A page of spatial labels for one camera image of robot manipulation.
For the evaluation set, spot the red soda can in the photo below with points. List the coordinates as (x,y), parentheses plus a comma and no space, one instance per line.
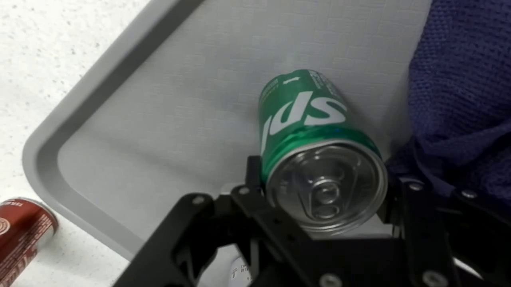
(21,234)

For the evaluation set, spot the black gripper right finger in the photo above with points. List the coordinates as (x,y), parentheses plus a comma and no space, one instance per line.
(453,240)

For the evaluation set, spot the green Sprite soda can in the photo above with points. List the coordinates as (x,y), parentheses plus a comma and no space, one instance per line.
(309,138)

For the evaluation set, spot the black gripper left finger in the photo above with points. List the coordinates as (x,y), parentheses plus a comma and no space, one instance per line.
(202,240)

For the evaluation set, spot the purple cloth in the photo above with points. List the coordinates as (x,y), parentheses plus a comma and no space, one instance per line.
(469,90)

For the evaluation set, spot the grey plastic serving tray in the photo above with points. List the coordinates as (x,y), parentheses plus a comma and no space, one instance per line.
(176,106)

